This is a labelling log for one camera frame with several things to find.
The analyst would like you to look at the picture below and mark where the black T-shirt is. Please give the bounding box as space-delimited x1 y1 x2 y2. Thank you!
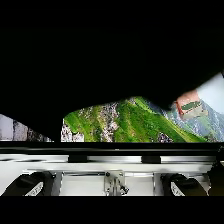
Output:
0 27 224 144

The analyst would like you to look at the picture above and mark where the silver frame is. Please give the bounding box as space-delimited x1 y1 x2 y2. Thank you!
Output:
0 151 224 197

